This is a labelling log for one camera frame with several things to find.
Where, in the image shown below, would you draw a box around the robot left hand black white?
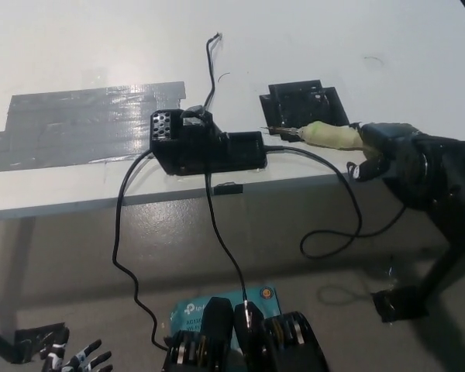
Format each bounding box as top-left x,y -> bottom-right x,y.
38,339 -> 113,372

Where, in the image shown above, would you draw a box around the robot right hand black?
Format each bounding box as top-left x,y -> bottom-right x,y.
346,121 -> 426,184

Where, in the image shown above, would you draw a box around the soldering iron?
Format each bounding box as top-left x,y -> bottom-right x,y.
260,121 -> 367,152

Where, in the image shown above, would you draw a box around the black robot torso blocks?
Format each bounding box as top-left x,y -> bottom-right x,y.
162,297 -> 330,372

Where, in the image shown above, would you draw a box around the black soldering station base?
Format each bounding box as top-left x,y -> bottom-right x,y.
150,105 -> 267,177

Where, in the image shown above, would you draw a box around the black tape square pad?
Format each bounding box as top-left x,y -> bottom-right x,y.
258,79 -> 350,135

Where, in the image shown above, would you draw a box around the grey table leg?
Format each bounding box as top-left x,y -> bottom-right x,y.
5,216 -> 38,322

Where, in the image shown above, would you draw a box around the teal tp-link box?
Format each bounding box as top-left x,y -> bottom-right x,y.
169,285 -> 283,350

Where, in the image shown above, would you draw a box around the small black tape strip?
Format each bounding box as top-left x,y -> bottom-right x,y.
212,184 -> 244,196

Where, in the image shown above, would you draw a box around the black soldering iron cable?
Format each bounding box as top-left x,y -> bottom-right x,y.
263,144 -> 408,260

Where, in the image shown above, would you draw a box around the black power cable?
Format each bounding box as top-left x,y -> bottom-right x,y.
111,150 -> 171,353

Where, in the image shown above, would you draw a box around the thin black cable frayed end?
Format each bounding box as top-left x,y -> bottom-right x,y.
203,33 -> 253,330

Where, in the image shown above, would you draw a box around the grey duct tape patch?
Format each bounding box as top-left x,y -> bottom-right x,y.
0,81 -> 188,174

